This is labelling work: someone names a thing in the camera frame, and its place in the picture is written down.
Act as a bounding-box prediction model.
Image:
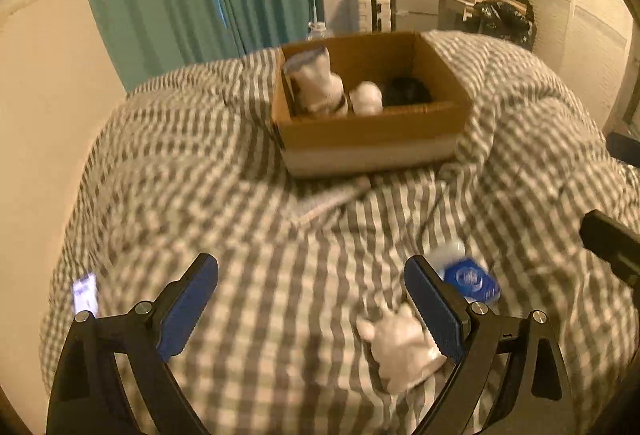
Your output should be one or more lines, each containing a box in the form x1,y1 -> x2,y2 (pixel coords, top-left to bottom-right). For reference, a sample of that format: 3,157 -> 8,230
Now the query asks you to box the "black tape roll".
382,77 -> 433,107

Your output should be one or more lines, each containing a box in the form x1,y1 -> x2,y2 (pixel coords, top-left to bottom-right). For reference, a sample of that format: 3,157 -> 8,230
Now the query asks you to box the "smartphone with lit screen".
72,273 -> 99,317

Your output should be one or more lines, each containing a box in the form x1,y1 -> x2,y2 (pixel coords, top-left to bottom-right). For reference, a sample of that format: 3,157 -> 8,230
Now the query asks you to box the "blue capped jar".
425,239 -> 501,304

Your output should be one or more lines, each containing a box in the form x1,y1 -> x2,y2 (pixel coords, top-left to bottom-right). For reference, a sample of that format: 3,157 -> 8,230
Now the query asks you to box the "white plush toy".
356,303 -> 447,395

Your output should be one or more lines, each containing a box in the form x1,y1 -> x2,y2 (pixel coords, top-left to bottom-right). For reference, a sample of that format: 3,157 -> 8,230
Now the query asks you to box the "black bag on desk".
468,0 -> 537,52

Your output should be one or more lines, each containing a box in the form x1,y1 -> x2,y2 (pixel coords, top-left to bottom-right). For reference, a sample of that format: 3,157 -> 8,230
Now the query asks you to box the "grey checkered duvet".
40,32 -> 639,434

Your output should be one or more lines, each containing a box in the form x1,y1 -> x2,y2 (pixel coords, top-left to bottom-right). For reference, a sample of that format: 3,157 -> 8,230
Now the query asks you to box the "wooden vanity desk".
437,0 -> 527,31

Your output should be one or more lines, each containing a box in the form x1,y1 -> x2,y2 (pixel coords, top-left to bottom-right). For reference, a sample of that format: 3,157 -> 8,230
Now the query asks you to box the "white toothpaste box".
285,175 -> 371,224

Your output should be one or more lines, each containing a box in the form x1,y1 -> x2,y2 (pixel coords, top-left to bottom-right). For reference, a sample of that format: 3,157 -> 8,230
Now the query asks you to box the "cardboard box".
271,31 -> 472,178

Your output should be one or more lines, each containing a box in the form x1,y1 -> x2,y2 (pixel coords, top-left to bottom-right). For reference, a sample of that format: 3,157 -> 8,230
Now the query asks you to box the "grey mini fridge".
390,0 -> 439,32

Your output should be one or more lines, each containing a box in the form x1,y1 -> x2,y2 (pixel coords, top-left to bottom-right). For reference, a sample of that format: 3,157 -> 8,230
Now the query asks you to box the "clear water jug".
306,21 -> 331,41

